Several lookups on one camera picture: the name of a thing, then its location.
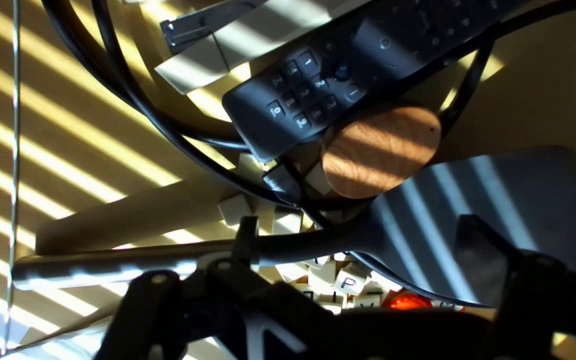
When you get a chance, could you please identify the metal tongs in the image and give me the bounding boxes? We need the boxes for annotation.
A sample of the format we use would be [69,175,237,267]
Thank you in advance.
[160,0,266,54]

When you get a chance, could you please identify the black remote control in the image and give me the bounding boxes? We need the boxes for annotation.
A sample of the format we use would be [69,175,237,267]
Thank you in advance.
[221,0,526,161]

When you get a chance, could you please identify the red bottle cap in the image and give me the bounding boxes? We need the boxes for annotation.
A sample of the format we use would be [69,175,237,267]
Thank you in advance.
[381,292,432,310]

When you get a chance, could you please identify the round wooden disc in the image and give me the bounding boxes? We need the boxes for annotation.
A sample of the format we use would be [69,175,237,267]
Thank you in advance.
[320,106,442,199]

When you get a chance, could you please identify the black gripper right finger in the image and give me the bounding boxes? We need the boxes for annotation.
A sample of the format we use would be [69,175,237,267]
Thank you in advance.
[479,250,574,360]

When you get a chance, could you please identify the black cable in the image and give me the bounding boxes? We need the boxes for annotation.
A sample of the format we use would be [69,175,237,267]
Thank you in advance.
[38,0,576,207]

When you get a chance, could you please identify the letter tile P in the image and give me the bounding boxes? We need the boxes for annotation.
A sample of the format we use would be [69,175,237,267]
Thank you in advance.
[334,270,367,296]

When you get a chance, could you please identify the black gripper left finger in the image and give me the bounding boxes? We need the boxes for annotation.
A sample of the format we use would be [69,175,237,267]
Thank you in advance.
[93,270,185,360]

